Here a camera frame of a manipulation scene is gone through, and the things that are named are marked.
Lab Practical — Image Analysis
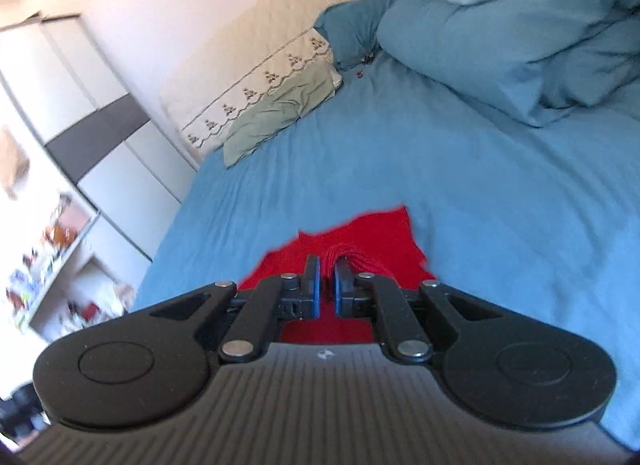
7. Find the red cloth garment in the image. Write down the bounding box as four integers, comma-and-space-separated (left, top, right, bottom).
238, 206, 433, 345

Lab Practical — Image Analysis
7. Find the white shelf unit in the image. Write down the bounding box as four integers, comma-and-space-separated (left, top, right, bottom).
1, 193, 150, 343

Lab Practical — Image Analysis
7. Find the blue bed sheet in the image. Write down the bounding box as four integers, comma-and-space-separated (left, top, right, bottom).
136, 53, 639, 448

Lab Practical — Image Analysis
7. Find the cream embroidered pillow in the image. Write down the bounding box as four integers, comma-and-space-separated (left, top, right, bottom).
160, 25, 333, 160

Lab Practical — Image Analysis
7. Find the white wardrobe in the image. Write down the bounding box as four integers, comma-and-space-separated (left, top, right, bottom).
1, 16, 195, 258

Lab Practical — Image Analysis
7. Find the green pillow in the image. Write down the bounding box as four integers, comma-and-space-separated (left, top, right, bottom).
222, 60, 343, 168

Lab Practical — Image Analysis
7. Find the teal rolled duvet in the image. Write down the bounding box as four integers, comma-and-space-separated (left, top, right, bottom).
378, 0, 639, 128

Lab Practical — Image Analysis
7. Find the beige quilted headboard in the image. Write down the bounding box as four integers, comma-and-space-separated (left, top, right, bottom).
160, 0, 350, 127

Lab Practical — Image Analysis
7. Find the dark teal pillow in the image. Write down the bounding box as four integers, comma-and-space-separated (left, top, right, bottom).
314, 0, 396, 72

